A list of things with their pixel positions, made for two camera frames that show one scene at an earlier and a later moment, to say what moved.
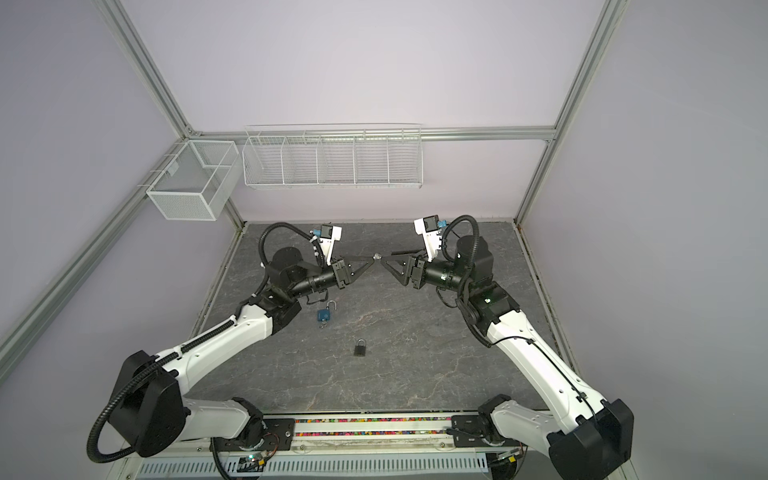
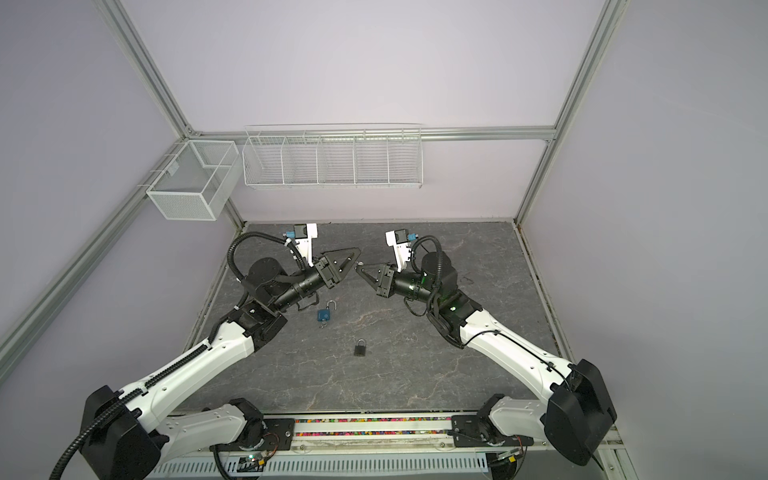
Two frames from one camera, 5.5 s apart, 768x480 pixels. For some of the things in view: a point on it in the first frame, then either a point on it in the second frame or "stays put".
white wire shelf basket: (383, 156) stays put
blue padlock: (324, 314) stays put
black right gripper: (417, 269) → (384, 286)
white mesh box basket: (196, 184) stays put
